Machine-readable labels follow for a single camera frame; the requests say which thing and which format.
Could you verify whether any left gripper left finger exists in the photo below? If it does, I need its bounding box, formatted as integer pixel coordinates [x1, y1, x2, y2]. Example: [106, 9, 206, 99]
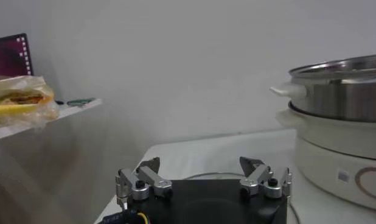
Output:
[114, 156, 173, 211]

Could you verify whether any yellow plastic food bag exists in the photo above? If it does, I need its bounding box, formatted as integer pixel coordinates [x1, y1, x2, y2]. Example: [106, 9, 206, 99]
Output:
[0, 75, 60, 128]

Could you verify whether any perforated steel steamer basket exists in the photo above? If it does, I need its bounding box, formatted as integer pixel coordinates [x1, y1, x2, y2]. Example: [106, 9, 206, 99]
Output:
[269, 54, 376, 123]

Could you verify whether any white electric cooker base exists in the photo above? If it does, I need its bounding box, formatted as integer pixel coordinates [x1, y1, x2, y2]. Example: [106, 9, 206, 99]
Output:
[275, 103, 376, 211]

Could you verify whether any white side table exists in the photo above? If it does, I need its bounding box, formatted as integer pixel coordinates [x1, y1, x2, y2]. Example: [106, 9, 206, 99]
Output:
[0, 97, 103, 141]

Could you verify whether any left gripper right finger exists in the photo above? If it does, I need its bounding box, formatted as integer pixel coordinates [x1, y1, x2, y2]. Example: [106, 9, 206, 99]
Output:
[238, 156, 294, 200]

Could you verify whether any round glass pot lid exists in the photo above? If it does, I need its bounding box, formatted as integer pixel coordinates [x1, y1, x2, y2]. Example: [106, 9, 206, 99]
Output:
[184, 172, 301, 224]

